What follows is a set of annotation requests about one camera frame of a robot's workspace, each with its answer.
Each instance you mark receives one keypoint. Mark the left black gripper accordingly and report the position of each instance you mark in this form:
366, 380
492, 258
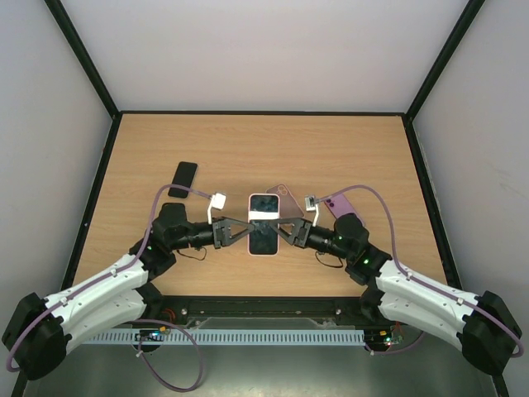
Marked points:
221, 228

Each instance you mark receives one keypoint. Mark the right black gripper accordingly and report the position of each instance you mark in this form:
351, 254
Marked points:
302, 232

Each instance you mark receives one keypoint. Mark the black phone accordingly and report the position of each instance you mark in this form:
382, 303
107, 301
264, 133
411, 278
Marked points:
263, 208
184, 176

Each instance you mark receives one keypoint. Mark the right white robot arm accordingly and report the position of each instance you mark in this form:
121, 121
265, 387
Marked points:
480, 327

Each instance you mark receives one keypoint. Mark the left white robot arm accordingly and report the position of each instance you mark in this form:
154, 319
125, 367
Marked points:
43, 331

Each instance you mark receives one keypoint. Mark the purple phone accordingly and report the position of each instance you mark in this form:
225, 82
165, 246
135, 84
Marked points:
339, 205

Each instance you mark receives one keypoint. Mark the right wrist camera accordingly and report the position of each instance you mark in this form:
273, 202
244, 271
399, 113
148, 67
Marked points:
312, 206

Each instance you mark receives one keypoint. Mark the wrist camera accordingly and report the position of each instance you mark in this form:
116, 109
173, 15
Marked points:
217, 201
312, 206

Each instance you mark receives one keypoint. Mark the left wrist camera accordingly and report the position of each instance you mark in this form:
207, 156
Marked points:
217, 201

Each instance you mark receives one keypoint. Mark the black aluminium frame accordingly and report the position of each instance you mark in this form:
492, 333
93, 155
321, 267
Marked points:
43, 331

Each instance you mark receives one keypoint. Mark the white slotted cable duct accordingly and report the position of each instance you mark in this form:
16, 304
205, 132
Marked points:
225, 337

